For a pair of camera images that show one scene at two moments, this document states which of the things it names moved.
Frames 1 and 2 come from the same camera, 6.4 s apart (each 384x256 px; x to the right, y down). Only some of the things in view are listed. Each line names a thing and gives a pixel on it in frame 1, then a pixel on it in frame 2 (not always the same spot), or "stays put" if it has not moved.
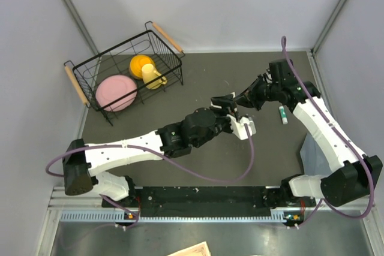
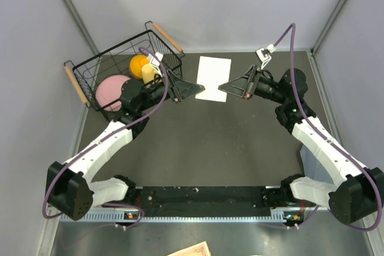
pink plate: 113,87 stays put
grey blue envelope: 314,159 stays put
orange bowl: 137,62 stays put
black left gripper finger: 225,101 → 180,89
